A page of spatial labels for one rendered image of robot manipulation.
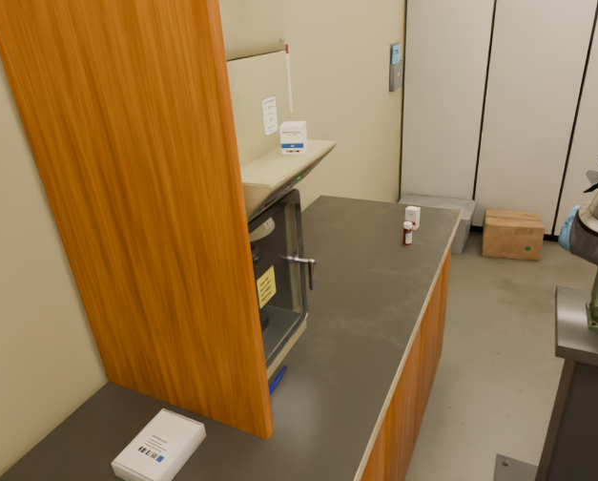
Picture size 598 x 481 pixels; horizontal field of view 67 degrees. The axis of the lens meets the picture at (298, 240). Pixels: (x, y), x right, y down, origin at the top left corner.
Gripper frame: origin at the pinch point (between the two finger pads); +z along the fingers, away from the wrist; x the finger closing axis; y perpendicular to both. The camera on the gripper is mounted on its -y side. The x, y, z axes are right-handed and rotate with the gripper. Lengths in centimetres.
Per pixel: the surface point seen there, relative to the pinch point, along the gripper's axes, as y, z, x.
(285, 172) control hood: 77, 39, 44
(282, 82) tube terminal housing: 89, 27, 22
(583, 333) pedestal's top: -16.0, 30.8, 14.9
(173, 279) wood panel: 82, 69, 48
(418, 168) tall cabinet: -20, 26, -261
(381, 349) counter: 26, 67, 20
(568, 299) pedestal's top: -17.5, 26.4, -1.6
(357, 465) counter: 30, 77, 56
